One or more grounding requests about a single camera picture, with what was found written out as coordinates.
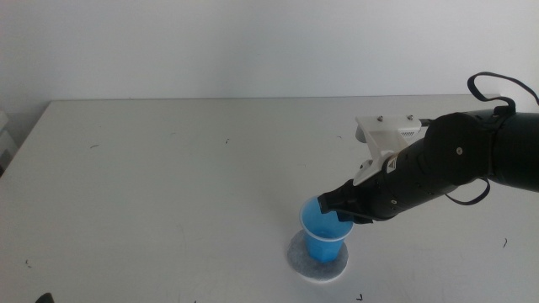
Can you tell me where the round grey cup mat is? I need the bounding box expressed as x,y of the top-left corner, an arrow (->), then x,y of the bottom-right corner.
286,229 -> 350,284

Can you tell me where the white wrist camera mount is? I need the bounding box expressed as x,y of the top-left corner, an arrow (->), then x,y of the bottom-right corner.
352,114 -> 424,187

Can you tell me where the thick black cable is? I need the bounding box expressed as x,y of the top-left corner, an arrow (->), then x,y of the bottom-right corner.
466,71 -> 539,114

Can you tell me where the thin black cable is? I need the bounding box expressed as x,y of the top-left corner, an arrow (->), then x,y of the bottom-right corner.
444,176 -> 492,207

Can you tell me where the blue plastic cup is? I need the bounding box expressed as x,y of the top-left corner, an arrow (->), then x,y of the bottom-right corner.
298,195 -> 355,264

